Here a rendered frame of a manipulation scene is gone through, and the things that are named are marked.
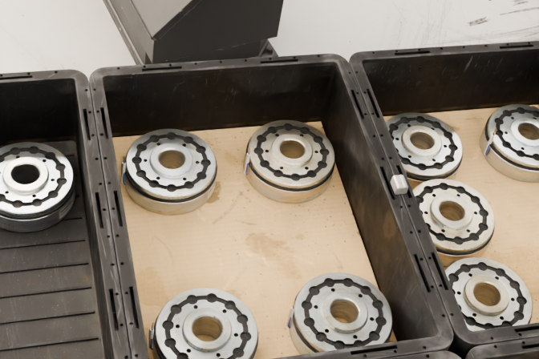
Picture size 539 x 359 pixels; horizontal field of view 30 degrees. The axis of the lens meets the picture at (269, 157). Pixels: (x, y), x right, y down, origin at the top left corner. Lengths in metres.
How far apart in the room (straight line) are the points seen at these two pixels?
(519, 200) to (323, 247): 0.26
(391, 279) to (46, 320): 0.36
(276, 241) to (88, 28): 0.55
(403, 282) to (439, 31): 0.67
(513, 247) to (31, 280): 0.54
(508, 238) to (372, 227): 0.18
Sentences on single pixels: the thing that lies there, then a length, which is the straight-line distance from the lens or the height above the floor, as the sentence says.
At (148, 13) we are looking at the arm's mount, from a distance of 1.39.
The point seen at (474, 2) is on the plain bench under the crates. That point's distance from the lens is 1.70.
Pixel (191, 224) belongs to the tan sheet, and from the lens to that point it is 1.12.
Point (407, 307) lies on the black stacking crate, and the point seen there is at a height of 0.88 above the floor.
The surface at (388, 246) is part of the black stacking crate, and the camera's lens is 1.06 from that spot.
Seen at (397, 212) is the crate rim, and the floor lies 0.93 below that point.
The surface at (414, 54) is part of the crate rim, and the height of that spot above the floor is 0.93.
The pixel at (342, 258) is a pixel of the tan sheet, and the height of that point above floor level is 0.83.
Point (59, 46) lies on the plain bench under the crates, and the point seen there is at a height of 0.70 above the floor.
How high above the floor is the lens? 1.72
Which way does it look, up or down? 48 degrees down
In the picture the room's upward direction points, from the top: 11 degrees clockwise
